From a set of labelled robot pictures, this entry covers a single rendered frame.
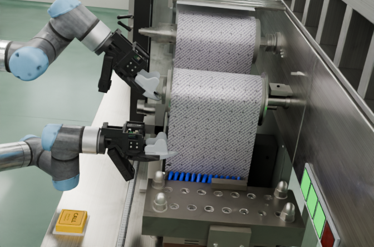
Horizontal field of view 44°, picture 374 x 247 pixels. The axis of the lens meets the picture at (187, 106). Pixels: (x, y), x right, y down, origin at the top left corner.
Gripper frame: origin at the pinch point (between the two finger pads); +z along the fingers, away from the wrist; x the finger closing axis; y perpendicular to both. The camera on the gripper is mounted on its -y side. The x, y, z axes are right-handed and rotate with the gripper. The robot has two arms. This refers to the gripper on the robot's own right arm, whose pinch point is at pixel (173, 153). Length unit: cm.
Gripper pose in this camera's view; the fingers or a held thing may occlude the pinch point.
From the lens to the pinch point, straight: 127.6
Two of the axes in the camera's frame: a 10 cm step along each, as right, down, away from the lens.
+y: 0.9, -9.0, -4.3
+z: 10.0, 0.9, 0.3
